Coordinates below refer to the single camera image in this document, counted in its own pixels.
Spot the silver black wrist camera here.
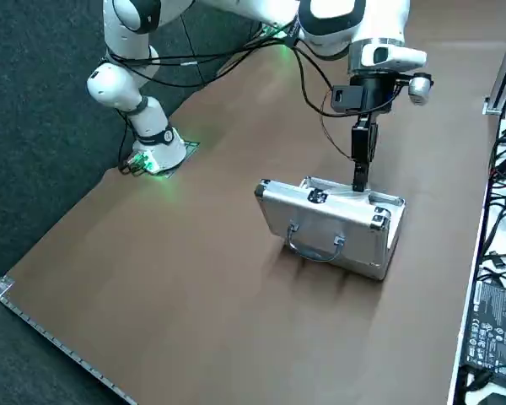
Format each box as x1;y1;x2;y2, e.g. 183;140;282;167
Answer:
407;72;434;106

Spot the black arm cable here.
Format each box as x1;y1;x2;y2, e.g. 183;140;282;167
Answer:
105;23;336;117

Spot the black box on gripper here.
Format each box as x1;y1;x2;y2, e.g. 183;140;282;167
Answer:
331;85;365;113

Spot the silver table edge rail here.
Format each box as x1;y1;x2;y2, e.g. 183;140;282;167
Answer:
0;269;132;405

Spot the black labelled power adapter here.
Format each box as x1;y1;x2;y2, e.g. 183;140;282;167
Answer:
461;278;506;392

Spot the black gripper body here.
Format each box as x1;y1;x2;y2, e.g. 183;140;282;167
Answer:
361;73;400;116

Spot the aluminium medical kit case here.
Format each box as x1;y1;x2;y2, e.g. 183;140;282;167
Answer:
254;175;407;283

